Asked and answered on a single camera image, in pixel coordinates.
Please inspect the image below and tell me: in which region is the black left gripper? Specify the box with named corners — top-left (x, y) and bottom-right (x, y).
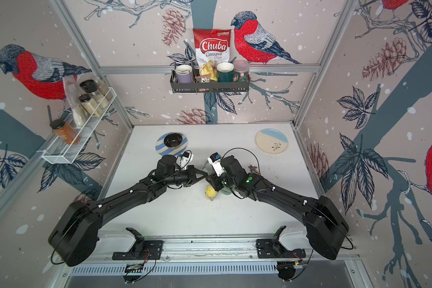
top-left (165, 165), bottom-right (208, 187)

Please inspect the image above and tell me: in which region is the yellow plush keychain decoration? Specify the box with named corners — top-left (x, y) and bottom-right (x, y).
top-left (205, 185), bottom-right (218, 201)

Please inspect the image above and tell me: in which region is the green corduroy shoulder bag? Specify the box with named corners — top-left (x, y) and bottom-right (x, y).
top-left (203, 162), bottom-right (232, 195)

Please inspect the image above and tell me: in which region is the red fox figure keychain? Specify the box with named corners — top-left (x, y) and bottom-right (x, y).
top-left (248, 165), bottom-right (260, 175)

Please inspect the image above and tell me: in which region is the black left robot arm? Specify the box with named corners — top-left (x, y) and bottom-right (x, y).
top-left (48, 156), bottom-right (208, 267)

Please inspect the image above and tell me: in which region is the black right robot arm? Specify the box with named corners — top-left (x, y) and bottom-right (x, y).
top-left (206, 153), bottom-right (349, 260)

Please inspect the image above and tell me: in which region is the red Chuba chips bag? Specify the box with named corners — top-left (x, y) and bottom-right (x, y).
top-left (193, 28), bottom-right (232, 68)

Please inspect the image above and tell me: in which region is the clear plastic bag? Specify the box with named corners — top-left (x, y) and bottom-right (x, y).
top-left (62, 76), bottom-right (88, 128)

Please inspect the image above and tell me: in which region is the dark ceramic bowl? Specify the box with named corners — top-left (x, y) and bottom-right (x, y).
top-left (164, 133), bottom-right (183, 150)

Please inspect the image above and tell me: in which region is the blue striped plate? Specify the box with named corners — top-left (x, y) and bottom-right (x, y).
top-left (155, 132), bottom-right (188, 156)

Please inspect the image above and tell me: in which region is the cream and blue plate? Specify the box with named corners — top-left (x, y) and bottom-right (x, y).
top-left (255, 128), bottom-right (289, 155)

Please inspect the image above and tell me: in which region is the yellow snack packet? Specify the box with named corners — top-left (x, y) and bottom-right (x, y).
top-left (199, 60), bottom-right (218, 83)

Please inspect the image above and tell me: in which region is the green mug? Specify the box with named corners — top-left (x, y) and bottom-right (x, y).
top-left (216, 62), bottom-right (234, 83)

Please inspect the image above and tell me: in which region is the pink lidded jar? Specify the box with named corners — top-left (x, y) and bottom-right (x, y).
top-left (233, 60), bottom-right (250, 82)

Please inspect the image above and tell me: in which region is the tall black lid spice jar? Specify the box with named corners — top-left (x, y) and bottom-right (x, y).
top-left (79, 79), bottom-right (109, 109)

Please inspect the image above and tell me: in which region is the orange spice jar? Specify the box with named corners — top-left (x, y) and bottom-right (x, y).
top-left (50, 119), bottom-right (80, 145)

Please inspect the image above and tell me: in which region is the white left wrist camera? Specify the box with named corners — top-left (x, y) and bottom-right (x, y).
top-left (180, 150), bottom-right (193, 170)

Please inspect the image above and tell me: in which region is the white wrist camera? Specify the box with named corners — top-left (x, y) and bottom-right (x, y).
top-left (180, 150), bottom-right (193, 170)
top-left (208, 152), bottom-right (224, 176)

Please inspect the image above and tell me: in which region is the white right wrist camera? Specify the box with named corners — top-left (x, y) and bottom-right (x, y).
top-left (208, 152), bottom-right (224, 176)

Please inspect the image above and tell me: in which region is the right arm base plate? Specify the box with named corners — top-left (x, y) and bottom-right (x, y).
top-left (255, 226), bottom-right (306, 260)

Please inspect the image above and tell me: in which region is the dark metal wall shelf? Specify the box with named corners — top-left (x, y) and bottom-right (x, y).
top-left (170, 71), bottom-right (251, 93)

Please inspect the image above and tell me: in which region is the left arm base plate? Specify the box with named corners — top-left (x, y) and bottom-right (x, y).
top-left (112, 228), bottom-right (164, 260)

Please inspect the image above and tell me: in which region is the white wire wall rack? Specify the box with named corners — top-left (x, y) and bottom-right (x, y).
top-left (42, 87), bottom-right (117, 164)

